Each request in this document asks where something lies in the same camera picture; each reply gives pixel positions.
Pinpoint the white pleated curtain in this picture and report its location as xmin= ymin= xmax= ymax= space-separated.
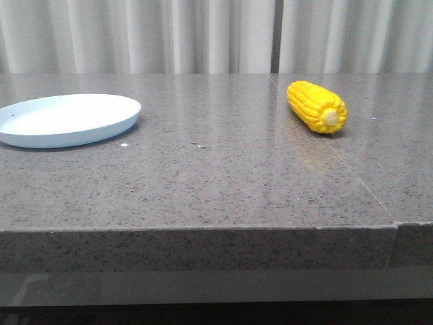
xmin=1 ymin=1 xmax=432 ymax=74

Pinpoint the light blue round plate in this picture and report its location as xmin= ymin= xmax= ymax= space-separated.
xmin=1 ymin=93 xmax=141 ymax=149

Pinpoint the yellow corn cob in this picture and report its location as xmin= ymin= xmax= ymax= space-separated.
xmin=287 ymin=81 xmax=348 ymax=134

